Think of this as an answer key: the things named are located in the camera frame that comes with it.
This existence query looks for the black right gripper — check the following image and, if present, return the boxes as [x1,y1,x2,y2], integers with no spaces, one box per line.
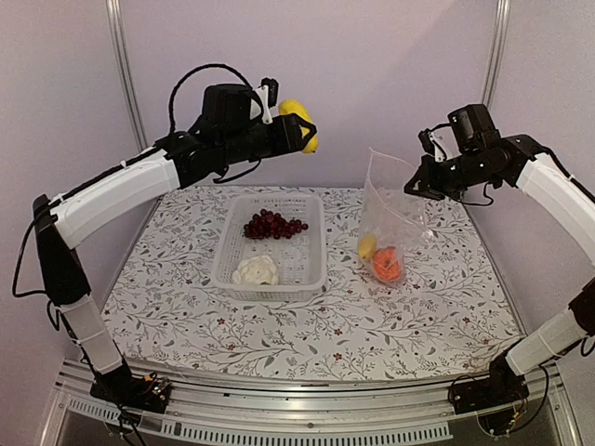
[403,148,498,201]

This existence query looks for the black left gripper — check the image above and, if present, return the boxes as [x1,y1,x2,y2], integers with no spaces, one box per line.
[221,113,317,166]

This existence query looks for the yellow toy mango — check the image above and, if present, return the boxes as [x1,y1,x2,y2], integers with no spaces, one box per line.
[278,99,319,154]

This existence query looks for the clear zip top bag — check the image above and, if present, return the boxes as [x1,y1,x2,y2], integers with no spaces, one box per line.
[358,149,435,288]

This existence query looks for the orange toy pumpkin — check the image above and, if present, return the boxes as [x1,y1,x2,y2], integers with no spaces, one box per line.
[372,246,403,283]

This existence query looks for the dark red grape bunch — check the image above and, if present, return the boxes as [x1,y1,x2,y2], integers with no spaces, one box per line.
[243,209,309,240]

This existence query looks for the white perforated plastic basket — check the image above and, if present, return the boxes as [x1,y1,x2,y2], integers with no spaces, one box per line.
[211,192,327,302]

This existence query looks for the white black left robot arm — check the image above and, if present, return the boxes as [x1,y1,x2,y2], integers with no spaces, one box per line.
[25,74,318,403]

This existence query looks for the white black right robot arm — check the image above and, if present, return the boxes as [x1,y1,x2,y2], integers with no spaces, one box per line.
[404,130,594,405]

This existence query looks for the white toy cauliflower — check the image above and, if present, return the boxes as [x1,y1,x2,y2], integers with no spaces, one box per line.
[231,255,279,285]

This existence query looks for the floral patterned table mat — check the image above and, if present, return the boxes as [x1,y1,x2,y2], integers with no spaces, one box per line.
[103,186,523,380]

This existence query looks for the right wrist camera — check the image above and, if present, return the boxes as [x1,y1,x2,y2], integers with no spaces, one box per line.
[417,104,500,162]

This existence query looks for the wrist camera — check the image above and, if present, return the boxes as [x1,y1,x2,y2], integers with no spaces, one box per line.
[196,78,279,132]
[417,104,500,162]

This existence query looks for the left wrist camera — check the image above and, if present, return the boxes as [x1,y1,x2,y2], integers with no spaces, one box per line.
[196,78,279,132]

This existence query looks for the right aluminium corner post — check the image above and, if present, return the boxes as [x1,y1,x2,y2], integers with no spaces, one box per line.
[481,0,511,108]

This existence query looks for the aluminium corner post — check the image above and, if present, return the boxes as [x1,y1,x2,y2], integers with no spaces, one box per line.
[481,0,511,108]
[105,0,148,152]

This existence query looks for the aluminium front rail frame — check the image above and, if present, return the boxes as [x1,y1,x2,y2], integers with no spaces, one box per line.
[40,360,584,445]

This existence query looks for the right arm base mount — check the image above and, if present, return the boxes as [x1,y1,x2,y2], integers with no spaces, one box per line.
[447,355,529,437]

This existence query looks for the left aluminium corner post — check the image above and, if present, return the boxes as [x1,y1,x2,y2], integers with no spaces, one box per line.
[105,0,148,152]

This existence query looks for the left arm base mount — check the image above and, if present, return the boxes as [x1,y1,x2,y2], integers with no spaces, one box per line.
[90,361,172,413]

